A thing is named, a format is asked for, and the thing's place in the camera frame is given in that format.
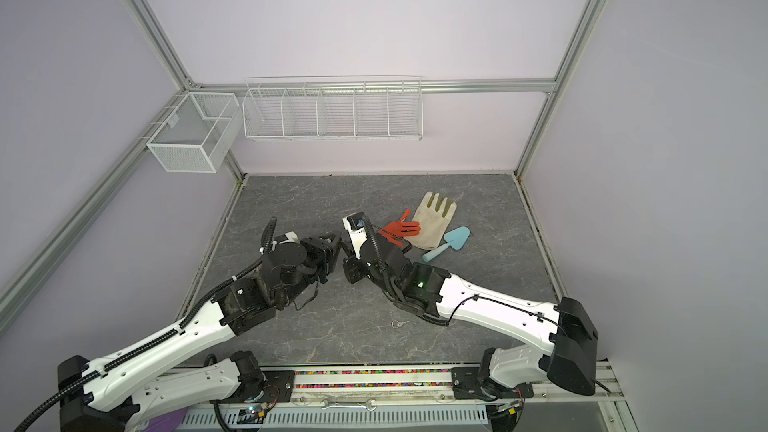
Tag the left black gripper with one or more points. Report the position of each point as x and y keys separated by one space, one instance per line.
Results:
x=324 y=251

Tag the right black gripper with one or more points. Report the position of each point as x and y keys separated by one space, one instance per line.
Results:
x=355 y=264

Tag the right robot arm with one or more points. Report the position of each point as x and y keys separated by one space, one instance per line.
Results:
x=558 y=341

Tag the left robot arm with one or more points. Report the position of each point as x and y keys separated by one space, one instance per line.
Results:
x=119 y=391

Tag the red rubber glove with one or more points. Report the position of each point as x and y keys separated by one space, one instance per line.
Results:
x=397 y=231

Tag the beige cloth glove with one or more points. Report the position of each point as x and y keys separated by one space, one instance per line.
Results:
x=434 y=214

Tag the teal garden trowel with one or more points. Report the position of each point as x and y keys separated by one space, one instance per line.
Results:
x=454 y=239

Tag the silver wrench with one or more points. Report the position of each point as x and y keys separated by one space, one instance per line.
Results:
x=368 y=405

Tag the white mesh box basket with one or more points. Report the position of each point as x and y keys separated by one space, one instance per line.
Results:
x=198 y=133

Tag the purple cloth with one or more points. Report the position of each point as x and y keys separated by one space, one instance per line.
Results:
x=168 y=422

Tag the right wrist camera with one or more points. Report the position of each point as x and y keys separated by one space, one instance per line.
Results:
x=354 y=225

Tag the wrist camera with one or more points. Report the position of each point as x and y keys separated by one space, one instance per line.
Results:
x=288 y=237
x=354 y=225

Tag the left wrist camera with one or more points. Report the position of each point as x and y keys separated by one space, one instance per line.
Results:
x=288 y=237

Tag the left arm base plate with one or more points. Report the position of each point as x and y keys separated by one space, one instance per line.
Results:
x=274 y=386

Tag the white wire shelf basket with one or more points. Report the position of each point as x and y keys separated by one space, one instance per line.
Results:
x=333 y=108

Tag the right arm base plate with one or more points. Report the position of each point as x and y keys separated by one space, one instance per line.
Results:
x=467 y=383

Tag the white slotted cable duct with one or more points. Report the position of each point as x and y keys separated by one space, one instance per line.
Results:
x=339 y=418

